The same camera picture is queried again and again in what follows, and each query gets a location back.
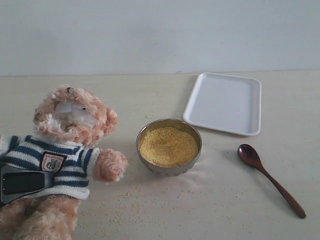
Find pink plush teddy bear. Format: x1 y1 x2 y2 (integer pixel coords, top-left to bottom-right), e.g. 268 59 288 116
0 85 128 240

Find dark red wooden spoon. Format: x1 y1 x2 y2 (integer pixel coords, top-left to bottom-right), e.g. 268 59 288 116
237 143 307 219

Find yellow millet grain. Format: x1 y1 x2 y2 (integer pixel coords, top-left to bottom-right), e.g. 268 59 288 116
140 126 199 168

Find steel bowl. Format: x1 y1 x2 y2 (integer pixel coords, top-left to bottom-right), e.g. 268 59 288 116
135 118 202 177

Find white rectangular plastic tray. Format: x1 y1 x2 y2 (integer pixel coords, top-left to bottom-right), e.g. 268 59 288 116
182 72 262 136

